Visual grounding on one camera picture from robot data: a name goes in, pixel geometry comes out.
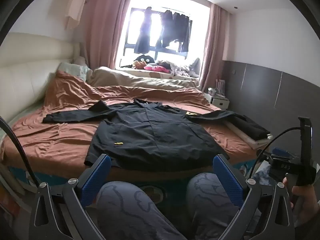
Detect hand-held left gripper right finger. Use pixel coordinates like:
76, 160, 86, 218
212, 154, 297, 240

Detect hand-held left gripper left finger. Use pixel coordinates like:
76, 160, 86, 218
29, 154, 112, 240

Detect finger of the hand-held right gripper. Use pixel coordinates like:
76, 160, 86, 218
261, 147, 297, 162

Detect black jacket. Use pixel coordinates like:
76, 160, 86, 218
42, 99, 247, 168

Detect pile of mixed clothes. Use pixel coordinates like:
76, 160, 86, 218
160, 57, 201, 78

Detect person's right hand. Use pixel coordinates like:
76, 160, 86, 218
282, 176, 320, 228

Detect person's right leg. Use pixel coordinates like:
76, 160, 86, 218
185, 172, 250, 240

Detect folded black garment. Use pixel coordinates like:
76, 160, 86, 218
231, 114, 271, 140

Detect white folded pad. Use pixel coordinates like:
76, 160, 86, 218
224, 121, 273, 148

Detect person's knees in patterned trousers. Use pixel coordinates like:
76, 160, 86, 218
96, 181, 187, 240

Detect bed with brown sheet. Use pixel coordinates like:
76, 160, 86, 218
0, 70, 273, 205

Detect white nightstand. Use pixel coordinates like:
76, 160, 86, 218
203, 91, 230, 111

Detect white reed diffuser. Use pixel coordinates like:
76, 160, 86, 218
215, 78, 227, 97

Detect beige blanket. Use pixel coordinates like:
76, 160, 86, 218
87, 66, 202, 91

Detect pale patterned pillow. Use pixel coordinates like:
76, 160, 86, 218
58, 61, 92, 82

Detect cream padded headboard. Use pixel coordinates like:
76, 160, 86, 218
0, 32, 81, 133

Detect black plush toy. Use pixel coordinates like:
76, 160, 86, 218
133, 54, 156, 70

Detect wide pink curtain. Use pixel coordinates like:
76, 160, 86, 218
82, 0, 137, 71

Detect hanging dark trousers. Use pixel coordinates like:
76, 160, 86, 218
134, 6, 153, 54

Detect hanging dark shirt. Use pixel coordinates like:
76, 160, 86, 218
155, 9, 193, 53

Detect window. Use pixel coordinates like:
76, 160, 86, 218
115, 0, 211, 70

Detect hanging white garment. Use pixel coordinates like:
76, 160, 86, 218
65, 0, 88, 30

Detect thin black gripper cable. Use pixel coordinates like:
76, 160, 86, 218
250, 127, 304, 179

